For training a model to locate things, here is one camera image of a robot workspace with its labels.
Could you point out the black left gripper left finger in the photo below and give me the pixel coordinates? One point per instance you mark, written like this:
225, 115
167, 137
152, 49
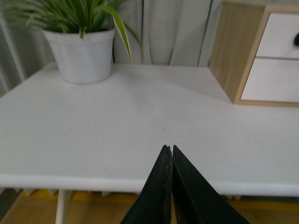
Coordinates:
153, 205

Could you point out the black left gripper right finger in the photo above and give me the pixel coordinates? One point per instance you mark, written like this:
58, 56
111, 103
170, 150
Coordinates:
195, 200

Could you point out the white drawer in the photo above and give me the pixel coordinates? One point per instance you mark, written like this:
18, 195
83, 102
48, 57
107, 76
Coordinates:
273, 80
278, 36

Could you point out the white table leg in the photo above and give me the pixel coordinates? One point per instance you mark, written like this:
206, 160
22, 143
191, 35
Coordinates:
62, 206

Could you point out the white plant pot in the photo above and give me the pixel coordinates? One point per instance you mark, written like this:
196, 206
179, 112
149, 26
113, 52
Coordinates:
82, 60

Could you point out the grey curtain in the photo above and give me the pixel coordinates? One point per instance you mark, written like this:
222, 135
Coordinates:
172, 32

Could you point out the green striped spider plant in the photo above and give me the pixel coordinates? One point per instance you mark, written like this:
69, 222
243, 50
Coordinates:
69, 17

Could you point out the wooden drawer cabinet frame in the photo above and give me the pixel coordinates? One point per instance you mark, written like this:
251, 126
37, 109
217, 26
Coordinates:
239, 33

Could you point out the black drawer handle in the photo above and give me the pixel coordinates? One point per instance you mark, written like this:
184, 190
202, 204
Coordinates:
296, 40

